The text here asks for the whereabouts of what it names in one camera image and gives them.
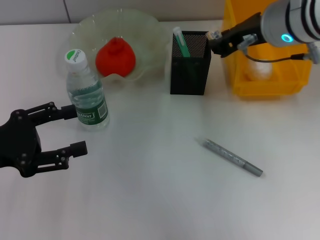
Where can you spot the green glass fruit plate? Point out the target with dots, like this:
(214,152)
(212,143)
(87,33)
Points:
(147,40)

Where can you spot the clear water bottle green label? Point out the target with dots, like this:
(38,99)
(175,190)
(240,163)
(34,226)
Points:
(87,100)

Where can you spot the yellow plastic bin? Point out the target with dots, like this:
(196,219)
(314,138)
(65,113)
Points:
(275,87)

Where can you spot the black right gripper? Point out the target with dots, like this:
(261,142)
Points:
(242,35)

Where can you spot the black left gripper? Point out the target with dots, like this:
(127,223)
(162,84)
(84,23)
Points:
(20,142)

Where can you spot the orange fruit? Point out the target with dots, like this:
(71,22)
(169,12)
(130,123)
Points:
(116,58)

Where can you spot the green utility knife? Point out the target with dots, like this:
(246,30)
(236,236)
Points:
(182,43)

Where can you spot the black mesh pen holder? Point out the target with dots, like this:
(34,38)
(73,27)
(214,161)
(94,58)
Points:
(190,75)

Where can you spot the grey marker pen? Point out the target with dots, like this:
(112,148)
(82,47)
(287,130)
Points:
(230,156)

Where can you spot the white paper ball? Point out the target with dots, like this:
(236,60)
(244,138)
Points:
(260,71)

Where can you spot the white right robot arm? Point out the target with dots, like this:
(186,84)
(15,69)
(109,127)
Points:
(290,20)

